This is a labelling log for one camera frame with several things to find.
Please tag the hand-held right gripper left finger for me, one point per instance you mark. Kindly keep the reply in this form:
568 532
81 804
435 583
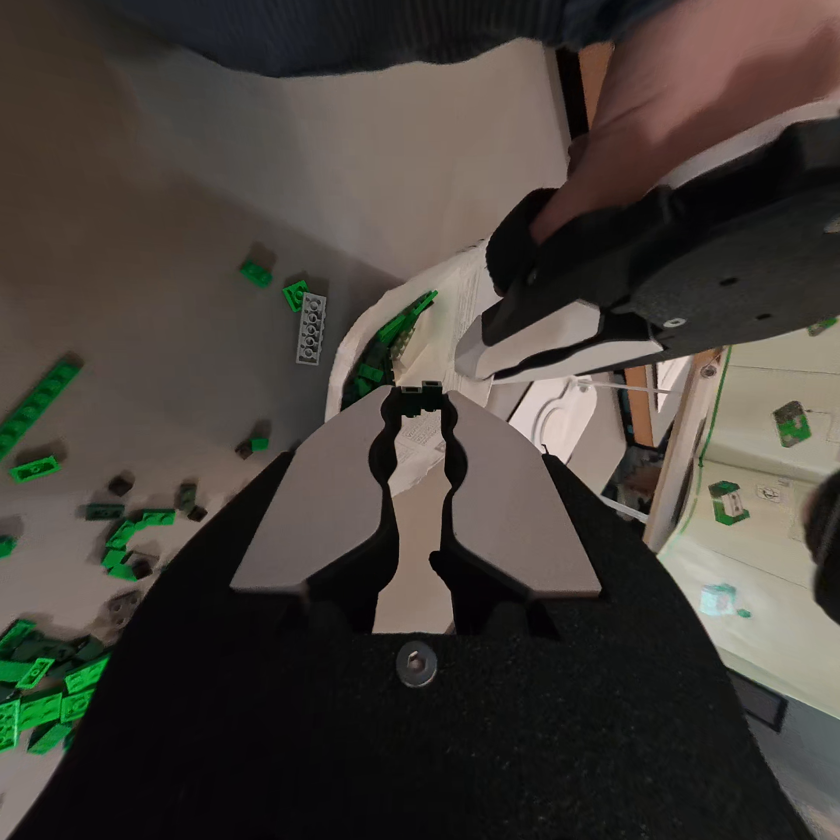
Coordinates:
315 512

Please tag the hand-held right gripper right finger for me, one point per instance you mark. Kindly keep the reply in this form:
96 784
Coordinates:
518 518

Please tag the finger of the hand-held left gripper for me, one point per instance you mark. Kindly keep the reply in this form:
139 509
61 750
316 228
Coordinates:
590 366
525 331

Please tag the white paper bag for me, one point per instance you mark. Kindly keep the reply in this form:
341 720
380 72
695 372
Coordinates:
459 295

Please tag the small dark green brick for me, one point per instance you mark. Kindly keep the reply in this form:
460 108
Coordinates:
420 397

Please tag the heap of mixed green bricks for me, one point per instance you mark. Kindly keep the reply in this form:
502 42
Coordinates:
380 354

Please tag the pile of green bricks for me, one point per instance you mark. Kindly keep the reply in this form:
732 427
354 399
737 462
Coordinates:
52 695

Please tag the grey desk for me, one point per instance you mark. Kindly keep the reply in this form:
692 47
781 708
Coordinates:
131 197

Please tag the person's left hand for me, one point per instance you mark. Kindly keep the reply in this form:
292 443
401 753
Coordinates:
689 79

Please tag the white monitor stand base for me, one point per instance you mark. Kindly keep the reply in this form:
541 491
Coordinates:
577 426

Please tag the small dark brown brick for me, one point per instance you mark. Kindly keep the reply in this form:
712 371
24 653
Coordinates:
245 450

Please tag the grey plate with holes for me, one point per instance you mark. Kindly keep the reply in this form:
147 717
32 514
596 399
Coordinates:
311 328

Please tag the small green plate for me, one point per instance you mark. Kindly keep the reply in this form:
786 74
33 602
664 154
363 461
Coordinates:
256 274
296 296

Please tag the building instruction booklet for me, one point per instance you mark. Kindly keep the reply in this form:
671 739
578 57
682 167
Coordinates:
754 558

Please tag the green studded plate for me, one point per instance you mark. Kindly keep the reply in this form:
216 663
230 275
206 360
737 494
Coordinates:
36 469

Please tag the long green plate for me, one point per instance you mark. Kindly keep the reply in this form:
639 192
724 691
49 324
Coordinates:
39 410

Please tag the dark round object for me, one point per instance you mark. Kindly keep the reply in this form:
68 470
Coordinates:
827 544

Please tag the person's grey ribbed sweater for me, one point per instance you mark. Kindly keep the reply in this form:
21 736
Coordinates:
328 33

